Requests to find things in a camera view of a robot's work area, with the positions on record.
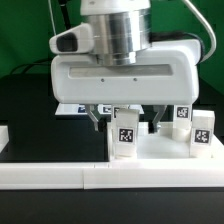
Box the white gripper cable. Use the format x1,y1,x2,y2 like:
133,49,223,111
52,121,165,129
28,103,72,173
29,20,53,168
183,0,218,63

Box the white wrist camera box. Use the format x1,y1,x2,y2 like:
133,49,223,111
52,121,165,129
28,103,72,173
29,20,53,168
49,23,94,55

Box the white square table top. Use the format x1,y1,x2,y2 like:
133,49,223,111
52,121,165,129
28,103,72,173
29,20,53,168
107,122,224,161

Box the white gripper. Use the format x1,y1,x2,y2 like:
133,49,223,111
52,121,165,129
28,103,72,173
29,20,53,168
51,39,201,134

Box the white marker base plate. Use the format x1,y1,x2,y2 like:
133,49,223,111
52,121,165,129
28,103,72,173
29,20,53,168
55,103,111,115

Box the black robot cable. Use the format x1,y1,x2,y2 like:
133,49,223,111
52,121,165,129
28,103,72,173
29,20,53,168
9,58,54,76

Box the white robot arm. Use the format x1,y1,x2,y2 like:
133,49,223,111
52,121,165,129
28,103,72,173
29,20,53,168
49,0,202,131

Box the white U-shaped obstacle fence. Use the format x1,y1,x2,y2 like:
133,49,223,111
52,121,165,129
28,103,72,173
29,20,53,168
0,124,224,191

